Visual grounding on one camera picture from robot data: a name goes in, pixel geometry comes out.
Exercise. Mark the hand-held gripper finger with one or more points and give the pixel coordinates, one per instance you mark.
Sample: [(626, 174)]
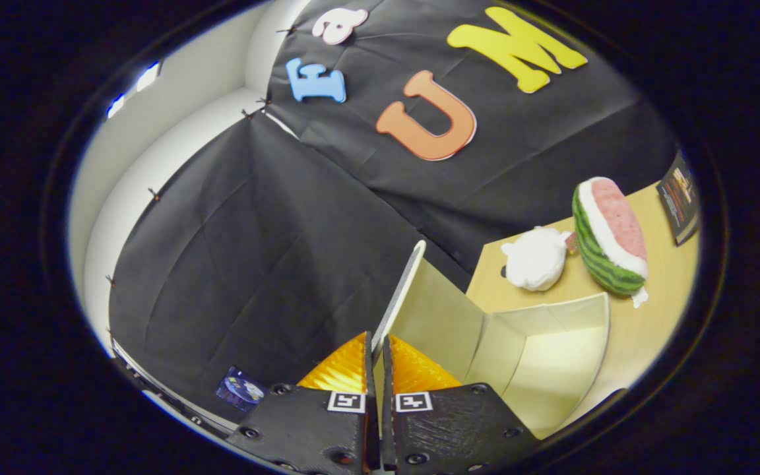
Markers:
[(388, 429), (371, 429)]

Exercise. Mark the black backdrop cloth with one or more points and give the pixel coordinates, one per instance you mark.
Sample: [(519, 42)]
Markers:
[(254, 251)]

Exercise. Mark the white plush toy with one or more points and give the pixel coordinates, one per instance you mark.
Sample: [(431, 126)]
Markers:
[(535, 260)]

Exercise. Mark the watermelon slice plush toy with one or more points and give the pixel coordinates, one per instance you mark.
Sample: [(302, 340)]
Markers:
[(607, 224)]

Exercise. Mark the black cover book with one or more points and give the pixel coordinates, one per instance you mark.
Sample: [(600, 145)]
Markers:
[(680, 198)]

